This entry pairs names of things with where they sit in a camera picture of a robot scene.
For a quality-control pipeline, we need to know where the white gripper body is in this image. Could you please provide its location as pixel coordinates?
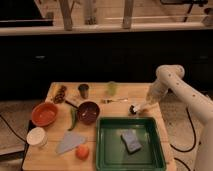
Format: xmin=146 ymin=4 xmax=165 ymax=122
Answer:
xmin=146 ymin=79 xmax=168 ymax=104

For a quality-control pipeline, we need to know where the white handled dish brush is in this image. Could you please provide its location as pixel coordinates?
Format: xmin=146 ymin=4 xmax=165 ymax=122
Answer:
xmin=129 ymin=102 xmax=148 ymax=115

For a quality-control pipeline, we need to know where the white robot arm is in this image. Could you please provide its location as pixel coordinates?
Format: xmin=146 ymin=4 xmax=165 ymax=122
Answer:
xmin=146 ymin=65 xmax=213 ymax=171

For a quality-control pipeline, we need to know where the purple bowl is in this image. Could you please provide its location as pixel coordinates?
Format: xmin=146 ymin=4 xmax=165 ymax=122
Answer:
xmin=77 ymin=101 xmax=100 ymax=125

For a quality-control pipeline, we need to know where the orange bowl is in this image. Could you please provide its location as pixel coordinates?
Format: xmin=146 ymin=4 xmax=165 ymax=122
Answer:
xmin=31 ymin=102 xmax=58 ymax=127

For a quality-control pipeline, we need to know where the green translucent cup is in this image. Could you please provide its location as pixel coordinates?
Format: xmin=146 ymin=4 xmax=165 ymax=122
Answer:
xmin=106 ymin=81 xmax=117 ymax=97

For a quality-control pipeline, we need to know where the blue sponge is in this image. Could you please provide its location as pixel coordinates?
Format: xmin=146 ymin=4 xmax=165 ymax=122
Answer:
xmin=121 ymin=129 xmax=142 ymax=154

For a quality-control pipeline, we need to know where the dark metal cup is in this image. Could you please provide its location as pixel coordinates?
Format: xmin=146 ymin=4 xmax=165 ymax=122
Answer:
xmin=78 ymin=84 xmax=89 ymax=99

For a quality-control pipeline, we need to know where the green plastic tray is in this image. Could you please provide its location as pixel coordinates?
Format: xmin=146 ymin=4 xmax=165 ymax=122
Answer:
xmin=96 ymin=117 xmax=166 ymax=171

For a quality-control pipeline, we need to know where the green chili pepper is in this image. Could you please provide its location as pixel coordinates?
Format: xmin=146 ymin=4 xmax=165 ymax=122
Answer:
xmin=68 ymin=108 xmax=77 ymax=131

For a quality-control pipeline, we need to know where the black spoon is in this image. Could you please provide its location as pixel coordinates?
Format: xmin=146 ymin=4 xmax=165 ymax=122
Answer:
xmin=64 ymin=100 xmax=78 ymax=109

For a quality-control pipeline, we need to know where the orange fruit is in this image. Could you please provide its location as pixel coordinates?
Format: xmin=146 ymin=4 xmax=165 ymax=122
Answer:
xmin=75 ymin=144 xmax=89 ymax=160

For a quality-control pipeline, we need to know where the light blue cloth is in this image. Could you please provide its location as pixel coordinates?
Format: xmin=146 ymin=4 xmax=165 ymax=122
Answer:
xmin=56 ymin=131 xmax=86 ymax=155

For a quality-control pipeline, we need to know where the white cup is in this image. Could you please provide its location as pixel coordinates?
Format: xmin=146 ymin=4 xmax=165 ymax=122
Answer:
xmin=26 ymin=127 xmax=47 ymax=147

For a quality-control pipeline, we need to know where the black cable right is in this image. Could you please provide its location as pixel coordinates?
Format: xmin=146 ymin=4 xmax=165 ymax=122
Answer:
xmin=169 ymin=107 xmax=198 ymax=171

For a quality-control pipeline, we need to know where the black cable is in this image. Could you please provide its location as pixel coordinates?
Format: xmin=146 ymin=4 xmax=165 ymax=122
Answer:
xmin=169 ymin=107 xmax=198 ymax=171
xmin=0 ymin=114 xmax=31 ymax=171

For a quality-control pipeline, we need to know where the black cable left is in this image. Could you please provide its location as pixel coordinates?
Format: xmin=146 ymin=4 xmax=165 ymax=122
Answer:
xmin=0 ymin=114 xmax=31 ymax=171

